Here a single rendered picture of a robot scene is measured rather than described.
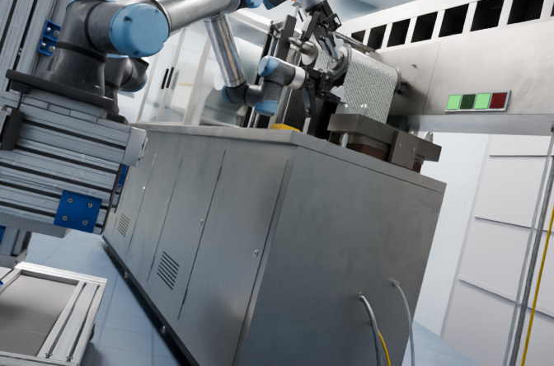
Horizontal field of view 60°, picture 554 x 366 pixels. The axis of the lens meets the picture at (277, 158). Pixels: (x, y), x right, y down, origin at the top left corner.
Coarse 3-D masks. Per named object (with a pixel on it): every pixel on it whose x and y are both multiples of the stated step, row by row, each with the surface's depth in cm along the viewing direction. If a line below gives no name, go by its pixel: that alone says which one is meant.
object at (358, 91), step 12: (348, 84) 179; (360, 84) 182; (372, 84) 184; (348, 96) 179; (360, 96) 182; (372, 96) 185; (384, 96) 187; (336, 108) 178; (372, 108) 185; (384, 108) 188; (384, 120) 188
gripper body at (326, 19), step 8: (312, 8) 171; (320, 8) 174; (328, 8) 175; (320, 16) 174; (328, 16) 175; (336, 16) 175; (320, 24) 173; (328, 24) 175; (336, 24) 176; (320, 32) 176
